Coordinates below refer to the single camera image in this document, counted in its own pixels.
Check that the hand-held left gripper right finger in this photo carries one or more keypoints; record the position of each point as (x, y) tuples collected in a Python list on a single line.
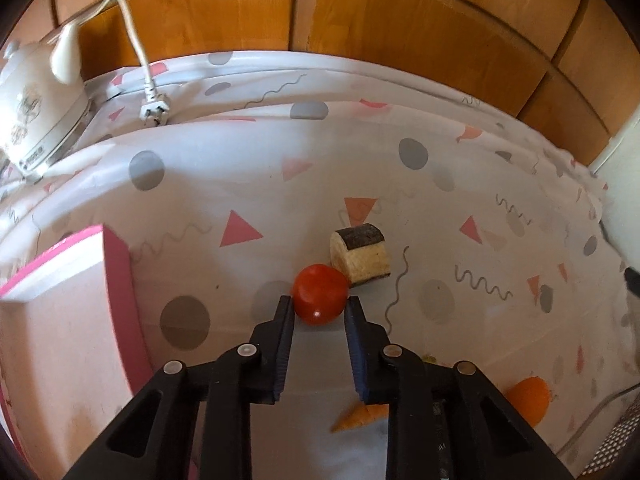
[(356, 347)]

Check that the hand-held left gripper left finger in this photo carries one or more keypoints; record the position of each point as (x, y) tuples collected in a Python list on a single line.
[(284, 342)]

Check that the red tomato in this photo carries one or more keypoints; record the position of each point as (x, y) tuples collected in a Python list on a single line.
[(320, 292)]

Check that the orange carrot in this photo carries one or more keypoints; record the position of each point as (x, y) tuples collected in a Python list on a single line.
[(357, 419)]

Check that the orange tangerine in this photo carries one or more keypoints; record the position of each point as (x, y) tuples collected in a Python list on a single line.
[(529, 400)]

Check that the pink shallow box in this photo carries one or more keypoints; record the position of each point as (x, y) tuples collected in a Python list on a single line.
[(60, 340)]

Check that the white patterned tablecloth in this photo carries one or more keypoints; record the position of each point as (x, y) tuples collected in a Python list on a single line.
[(320, 160)]

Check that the dark mesh object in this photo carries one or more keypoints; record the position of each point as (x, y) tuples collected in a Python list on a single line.
[(617, 442)]

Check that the white floral electric kettle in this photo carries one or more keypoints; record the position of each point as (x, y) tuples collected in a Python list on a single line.
[(35, 105)]

